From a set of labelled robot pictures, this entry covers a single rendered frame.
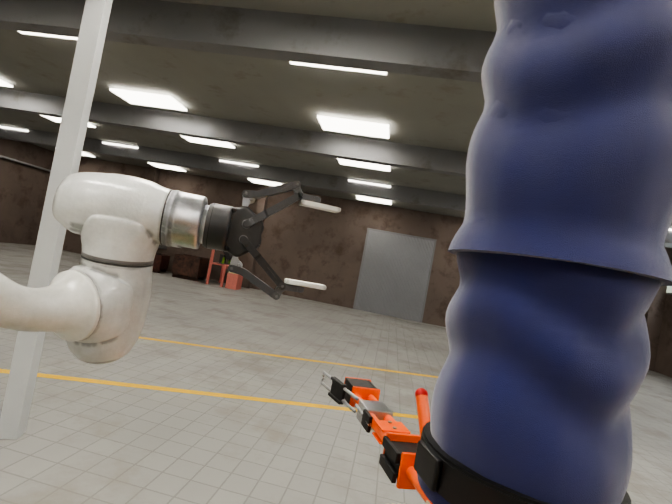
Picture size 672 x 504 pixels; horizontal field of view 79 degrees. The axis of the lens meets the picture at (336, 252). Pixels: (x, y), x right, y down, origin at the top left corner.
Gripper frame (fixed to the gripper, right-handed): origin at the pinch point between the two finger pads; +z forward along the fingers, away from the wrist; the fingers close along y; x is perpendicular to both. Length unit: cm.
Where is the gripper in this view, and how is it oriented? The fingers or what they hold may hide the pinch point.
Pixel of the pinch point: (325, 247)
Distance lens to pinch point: 70.7
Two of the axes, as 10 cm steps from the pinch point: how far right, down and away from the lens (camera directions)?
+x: 2.3, 0.2, -9.7
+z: 9.6, 1.8, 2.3
